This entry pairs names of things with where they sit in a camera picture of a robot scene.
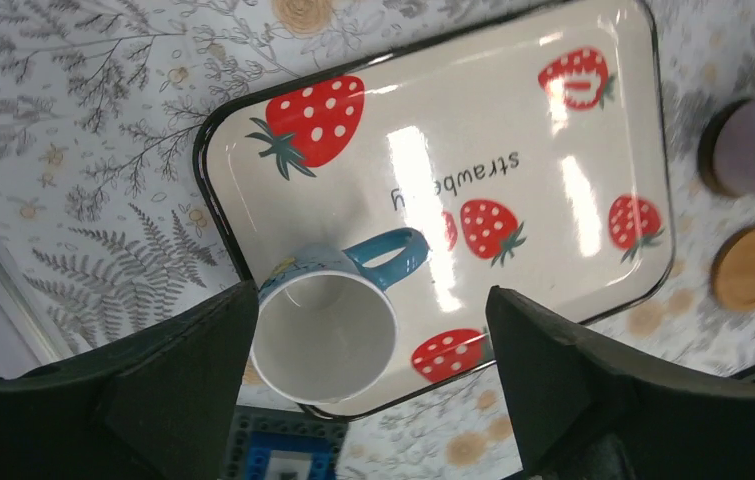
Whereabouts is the white cup blue handle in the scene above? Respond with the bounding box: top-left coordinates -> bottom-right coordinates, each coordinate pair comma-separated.
250,227 -> 429,405

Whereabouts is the floral tablecloth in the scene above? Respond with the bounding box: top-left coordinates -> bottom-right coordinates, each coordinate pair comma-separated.
0,0 -> 755,480

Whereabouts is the cream tray with black rim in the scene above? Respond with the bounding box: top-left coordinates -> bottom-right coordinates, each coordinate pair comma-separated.
195,1 -> 674,419

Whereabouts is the light bamboo coaster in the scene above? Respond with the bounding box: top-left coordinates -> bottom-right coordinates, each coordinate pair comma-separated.
711,225 -> 755,312

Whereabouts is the dark walnut coaster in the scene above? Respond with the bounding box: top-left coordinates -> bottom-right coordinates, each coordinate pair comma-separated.
697,98 -> 751,198

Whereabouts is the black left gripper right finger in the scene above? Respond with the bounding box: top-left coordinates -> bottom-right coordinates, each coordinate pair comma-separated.
486,286 -> 755,479

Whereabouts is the blue block puzzle box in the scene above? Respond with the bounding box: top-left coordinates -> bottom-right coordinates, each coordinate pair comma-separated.
219,405 -> 348,480

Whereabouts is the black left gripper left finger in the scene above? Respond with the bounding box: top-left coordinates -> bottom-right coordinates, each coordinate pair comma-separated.
0,280 -> 258,479

